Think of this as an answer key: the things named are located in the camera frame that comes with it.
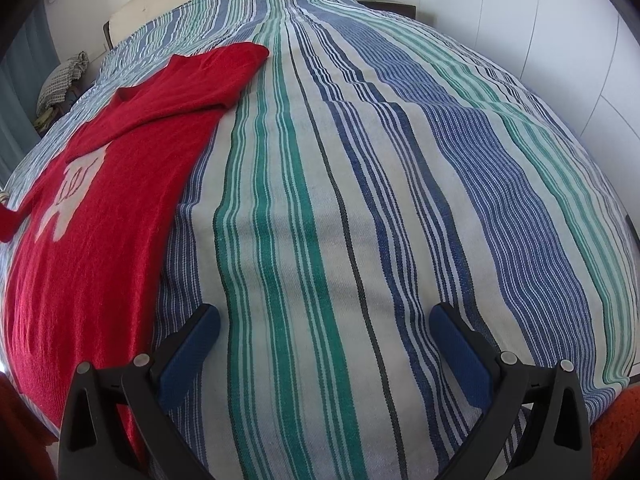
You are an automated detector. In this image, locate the pile of clothes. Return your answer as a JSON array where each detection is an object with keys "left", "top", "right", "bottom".
[{"left": 36, "top": 51, "right": 90, "bottom": 123}]

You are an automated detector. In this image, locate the white wardrobe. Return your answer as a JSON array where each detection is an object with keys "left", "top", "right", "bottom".
[{"left": 420, "top": 0, "right": 640, "bottom": 241}]

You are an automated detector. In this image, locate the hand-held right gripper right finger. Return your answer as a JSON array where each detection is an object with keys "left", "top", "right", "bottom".
[{"left": 430, "top": 301, "right": 593, "bottom": 480}]

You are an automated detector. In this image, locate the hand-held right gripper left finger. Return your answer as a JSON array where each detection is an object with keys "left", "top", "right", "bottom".
[{"left": 57, "top": 302, "right": 221, "bottom": 480}]

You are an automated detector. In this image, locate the blue curtain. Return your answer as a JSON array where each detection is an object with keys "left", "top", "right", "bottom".
[{"left": 0, "top": 7, "right": 56, "bottom": 176}]

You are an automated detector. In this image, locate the striped bedspread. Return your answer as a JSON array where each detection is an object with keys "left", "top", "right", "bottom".
[{"left": 0, "top": 0, "right": 638, "bottom": 480}]

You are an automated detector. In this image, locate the orange rug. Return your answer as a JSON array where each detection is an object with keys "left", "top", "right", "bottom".
[{"left": 0, "top": 370, "right": 640, "bottom": 480}]

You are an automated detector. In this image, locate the dark nightstand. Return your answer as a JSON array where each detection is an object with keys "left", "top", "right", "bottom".
[{"left": 357, "top": 0, "right": 417, "bottom": 20}]

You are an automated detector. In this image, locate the red sweater with white figure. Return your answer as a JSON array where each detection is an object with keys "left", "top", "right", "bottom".
[{"left": 0, "top": 42, "right": 271, "bottom": 466}]

